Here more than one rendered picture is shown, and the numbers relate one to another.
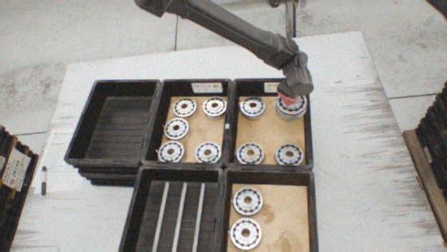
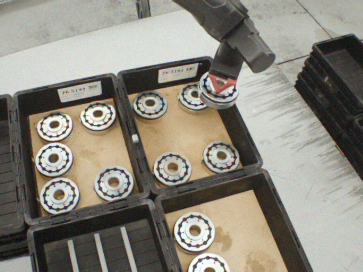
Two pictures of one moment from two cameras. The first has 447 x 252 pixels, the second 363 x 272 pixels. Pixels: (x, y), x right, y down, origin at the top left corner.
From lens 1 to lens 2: 0.39 m
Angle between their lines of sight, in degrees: 22
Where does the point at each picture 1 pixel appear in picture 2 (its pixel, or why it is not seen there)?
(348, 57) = not seen: hidden behind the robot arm
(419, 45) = (256, 16)
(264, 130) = (174, 132)
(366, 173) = (292, 154)
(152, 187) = (49, 253)
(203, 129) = (92, 151)
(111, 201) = not seen: outside the picture
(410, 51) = not seen: hidden behind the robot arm
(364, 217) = (307, 203)
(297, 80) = (260, 50)
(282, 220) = (241, 241)
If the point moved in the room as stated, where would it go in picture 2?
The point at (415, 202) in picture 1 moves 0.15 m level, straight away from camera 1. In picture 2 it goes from (343, 172) to (353, 140)
